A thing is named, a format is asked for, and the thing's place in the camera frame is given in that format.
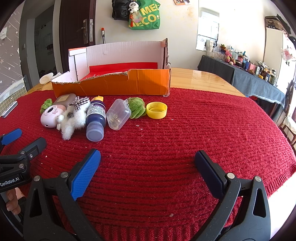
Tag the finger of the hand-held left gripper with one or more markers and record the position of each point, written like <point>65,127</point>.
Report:
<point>12,135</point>
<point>34,146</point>

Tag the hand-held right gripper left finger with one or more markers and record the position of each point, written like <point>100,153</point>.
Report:
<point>86,173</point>

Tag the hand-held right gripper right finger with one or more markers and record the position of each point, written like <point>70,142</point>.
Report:
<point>208,172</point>

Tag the pink round device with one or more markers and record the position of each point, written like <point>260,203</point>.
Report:
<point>49,117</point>

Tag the green yarn scrunchie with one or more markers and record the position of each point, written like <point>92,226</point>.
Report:
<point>47,103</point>
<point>136,107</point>

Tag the white plush toy checked bow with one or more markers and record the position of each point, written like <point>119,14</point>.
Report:
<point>74,119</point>

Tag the grey pouch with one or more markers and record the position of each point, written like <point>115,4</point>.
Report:
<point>66,98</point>

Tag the blue ink bottle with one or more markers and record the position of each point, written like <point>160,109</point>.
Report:
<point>96,117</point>

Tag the clear plastic case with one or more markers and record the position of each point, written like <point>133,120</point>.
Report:
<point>118,113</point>

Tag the yellow bottle cap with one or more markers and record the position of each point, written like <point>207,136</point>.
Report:
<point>157,111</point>

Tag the orange cardboard box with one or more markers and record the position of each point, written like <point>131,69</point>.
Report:
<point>129,83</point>

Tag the person's left hand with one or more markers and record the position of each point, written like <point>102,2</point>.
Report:
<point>12,204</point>

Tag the white remote device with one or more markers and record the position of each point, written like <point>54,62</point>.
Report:
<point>9,109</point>

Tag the red knitted mat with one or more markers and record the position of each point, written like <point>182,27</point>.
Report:
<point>161,143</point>

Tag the white folded cloth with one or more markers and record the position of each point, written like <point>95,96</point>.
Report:
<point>46,78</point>

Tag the side table with blue cloth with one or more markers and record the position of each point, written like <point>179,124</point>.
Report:
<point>249,80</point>

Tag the dark wooden door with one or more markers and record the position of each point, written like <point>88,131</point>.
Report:
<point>71,34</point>

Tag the row of bottles and jars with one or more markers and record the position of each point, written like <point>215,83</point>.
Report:
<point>242,60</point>

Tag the white refrigerator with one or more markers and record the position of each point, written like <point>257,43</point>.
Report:
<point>275,51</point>

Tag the black bag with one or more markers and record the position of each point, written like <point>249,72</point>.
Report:
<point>119,10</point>

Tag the green tote bag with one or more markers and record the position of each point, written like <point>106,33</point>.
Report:
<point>148,19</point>

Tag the wall mirror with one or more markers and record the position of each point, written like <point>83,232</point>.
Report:
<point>207,34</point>

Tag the small wall picture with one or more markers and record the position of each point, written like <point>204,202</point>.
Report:
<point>181,1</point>

